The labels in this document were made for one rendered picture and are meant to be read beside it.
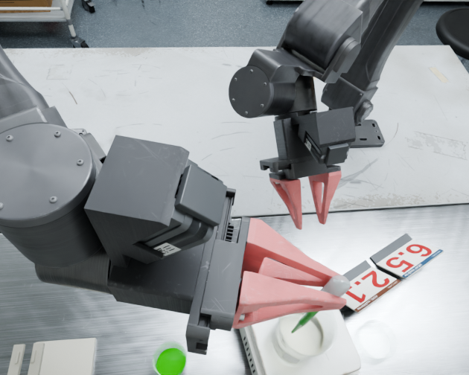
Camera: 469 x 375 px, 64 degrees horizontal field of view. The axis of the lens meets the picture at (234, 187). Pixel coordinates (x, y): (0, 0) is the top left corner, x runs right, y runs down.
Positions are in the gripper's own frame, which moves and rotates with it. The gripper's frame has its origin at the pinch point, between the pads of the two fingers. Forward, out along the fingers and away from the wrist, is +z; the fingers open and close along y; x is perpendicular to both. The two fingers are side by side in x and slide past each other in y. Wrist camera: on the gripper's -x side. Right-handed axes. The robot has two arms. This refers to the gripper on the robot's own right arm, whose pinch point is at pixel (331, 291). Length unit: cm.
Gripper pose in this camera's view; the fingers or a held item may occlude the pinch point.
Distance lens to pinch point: 27.8
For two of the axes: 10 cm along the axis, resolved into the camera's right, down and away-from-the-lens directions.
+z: 9.8, 1.8, -0.1
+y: 1.6, -8.3, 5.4
